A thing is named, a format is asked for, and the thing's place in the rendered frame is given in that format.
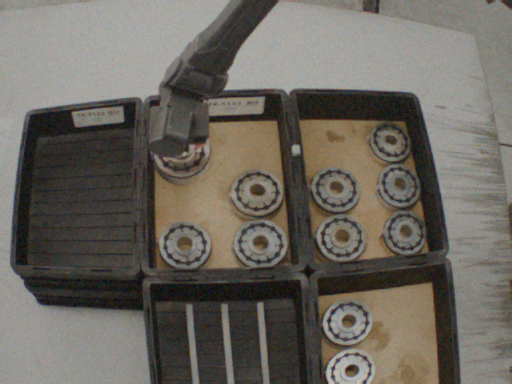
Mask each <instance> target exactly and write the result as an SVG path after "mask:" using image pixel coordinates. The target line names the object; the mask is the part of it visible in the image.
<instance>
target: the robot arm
mask: <svg viewBox="0 0 512 384"><path fill-rule="evenodd" d="M279 1H280V0H230V1H229V3H228V4H227V5H226V6H225V8H223V10H222V12H221V13H220V14H219V15H218V17H217V18H215V20H214V21H213V22H212V23H211V24H210V25H209V26H208V27H207V28H206V29H205V30H204V31H202V32H200V33H198V34H197V35H196V36H195V38H194V39H193V41H192V42H188V44H187V46H186V47H185V49H184V50H183V52H182V53H181V54H180V56H177V57H176V59H175V60H173V61H172V62H171V64H170V65H169V66H168V67H167V69H166V71H165V76H164V79H163V80H162V81H161V82H160V83H159V86H158V92H159V103H160V106H157V107H151V108H150V123H149V151H150V152H152V153H153V154H155V155H158V156H161V157H166V158H175V157H179V156H181V155H182V154H183V152H184V148H185V147H186V145H194V151H196V150H197V149H199V148H201V147H203V146H207V143H208V141H207V139H208V138H209V137H210V131H209V106H208V103H207V102H202V103H199V101H200V100H202V101H203V100H207V101H208V100H209V99H210V98H211V97H212V96H215V97H216V96H217V95H218V94H219V93H220V92H221V91H222V90H223V89H225V88H226V86H227V83H228V80H229V74H228V73H227V72H228V71H229V69H230V68H231V66H232V65H233V62H234V59H235V57H237V54H238V52H239V50H240V49H241V47H242V46H243V44H244V42H245V41H247V39H248V38H249V36H250V35H251V34H252V33H253V32H254V30H255V29H256V28H257V27H258V26H259V24H260V23H262V21H263V20H264V18H266V17H267V15H268V14H269V13H270V12H271V11H272V10H273V9H274V6H276V4H277V3H278V2H279Z"/></svg>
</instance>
